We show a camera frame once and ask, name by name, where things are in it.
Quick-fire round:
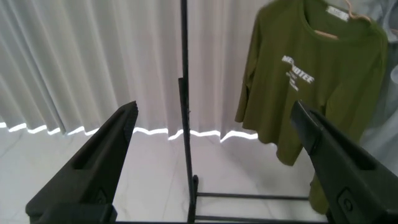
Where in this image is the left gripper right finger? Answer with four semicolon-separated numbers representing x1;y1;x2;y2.
289;100;398;222

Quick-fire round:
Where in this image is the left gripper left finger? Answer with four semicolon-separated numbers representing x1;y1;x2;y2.
25;100;139;222

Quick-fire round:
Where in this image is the green printed shirt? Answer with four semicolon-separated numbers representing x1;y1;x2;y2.
234;0;389;215

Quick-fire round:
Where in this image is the pink clothes hanger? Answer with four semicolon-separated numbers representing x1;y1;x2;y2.
313;0;373;40

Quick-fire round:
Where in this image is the black clothes rack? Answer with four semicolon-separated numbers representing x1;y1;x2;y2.
177;0;331;223

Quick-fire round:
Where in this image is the white curtain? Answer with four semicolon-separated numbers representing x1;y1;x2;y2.
0;0;273;143

